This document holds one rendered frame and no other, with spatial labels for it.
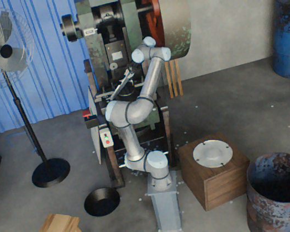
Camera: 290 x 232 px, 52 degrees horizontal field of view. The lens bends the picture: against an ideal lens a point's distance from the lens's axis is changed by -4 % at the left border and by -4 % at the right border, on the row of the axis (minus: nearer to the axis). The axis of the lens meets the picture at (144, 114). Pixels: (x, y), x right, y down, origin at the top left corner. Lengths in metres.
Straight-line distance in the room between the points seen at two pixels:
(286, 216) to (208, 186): 0.56
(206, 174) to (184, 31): 0.97
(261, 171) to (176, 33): 1.09
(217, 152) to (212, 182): 0.24
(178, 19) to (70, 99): 2.14
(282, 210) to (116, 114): 1.10
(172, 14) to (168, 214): 1.30
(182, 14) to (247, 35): 2.27
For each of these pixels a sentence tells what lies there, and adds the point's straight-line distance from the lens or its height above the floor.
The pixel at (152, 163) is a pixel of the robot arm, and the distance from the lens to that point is 1.86.
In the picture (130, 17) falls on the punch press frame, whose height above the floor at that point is 1.33.
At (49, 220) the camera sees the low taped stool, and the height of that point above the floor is 0.33.
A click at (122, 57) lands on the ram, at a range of 2.31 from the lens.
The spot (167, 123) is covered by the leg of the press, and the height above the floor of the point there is 0.51.
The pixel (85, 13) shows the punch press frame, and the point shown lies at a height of 1.43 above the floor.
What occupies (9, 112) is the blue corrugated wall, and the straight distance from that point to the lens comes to 3.87.
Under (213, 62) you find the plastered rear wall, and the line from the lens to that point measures 4.08.
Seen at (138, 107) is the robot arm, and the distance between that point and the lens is 1.60.
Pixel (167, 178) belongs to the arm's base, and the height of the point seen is 0.52.
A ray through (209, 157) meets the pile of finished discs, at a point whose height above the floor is 0.36.
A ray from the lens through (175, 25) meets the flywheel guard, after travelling 1.98.
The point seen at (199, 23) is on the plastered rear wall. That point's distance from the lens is 3.81.
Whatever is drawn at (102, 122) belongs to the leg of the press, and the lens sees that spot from 2.36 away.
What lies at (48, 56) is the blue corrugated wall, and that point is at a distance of 3.53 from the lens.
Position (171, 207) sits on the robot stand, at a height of 0.28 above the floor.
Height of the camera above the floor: 1.95
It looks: 34 degrees down
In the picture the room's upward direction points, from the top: 12 degrees counter-clockwise
